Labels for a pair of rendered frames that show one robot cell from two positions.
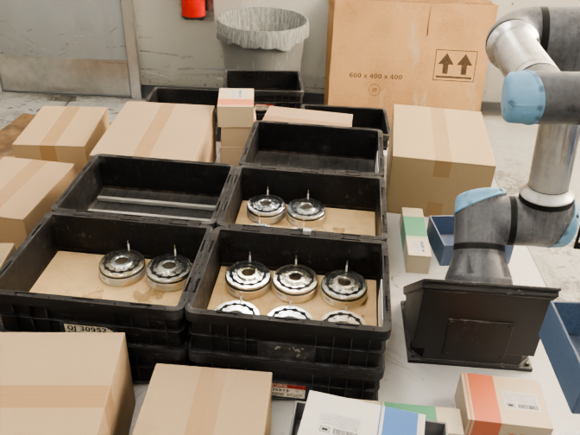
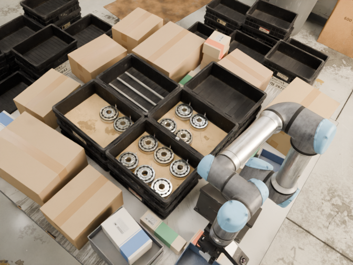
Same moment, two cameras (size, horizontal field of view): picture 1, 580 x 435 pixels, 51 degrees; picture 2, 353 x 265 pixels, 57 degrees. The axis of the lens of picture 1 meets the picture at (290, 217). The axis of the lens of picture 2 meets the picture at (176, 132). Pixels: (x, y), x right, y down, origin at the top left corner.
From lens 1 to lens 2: 0.81 m
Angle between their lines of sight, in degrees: 29
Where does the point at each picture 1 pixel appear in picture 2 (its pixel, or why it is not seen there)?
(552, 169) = (283, 176)
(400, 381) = (183, 215)
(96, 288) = (95, 118)
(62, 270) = (90, 103)
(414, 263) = not seen: hidden behind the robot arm
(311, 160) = (229, 91)
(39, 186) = (106, 57)
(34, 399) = (41, 159)
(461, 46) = not seen: outside the picture
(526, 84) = (204, 166)
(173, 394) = (85, 180)
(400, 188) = not seen: hidden behind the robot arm
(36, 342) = (55, 136)
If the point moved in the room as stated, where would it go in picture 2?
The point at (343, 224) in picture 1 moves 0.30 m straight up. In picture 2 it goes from (210, 136) to (221, 100)
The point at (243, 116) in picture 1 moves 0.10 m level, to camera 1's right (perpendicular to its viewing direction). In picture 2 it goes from (214, 52) to (228, 59)
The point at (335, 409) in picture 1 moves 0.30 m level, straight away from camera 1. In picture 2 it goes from (124, 219) to (171, 175)
